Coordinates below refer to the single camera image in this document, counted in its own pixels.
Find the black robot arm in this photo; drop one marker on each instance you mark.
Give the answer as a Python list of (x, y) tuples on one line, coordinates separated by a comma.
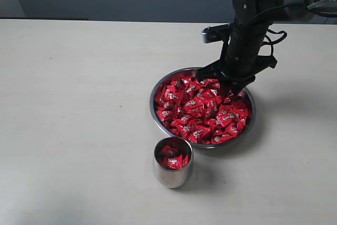
[(251, 12)]

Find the stainless steel cup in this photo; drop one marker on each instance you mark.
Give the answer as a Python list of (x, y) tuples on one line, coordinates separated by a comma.
[(173, 178)]

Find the pile of red wrapped candies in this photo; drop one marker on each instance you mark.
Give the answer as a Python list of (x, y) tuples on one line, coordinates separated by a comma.
[(200, 111)]

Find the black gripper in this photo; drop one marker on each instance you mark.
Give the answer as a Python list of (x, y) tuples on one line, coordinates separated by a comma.
[(239, 60)]

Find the round steel bowl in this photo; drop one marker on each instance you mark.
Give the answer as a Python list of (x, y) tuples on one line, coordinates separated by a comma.
[(248, 96)]

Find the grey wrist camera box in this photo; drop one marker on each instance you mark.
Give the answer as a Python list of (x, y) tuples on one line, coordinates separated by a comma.
[(217, 33)]

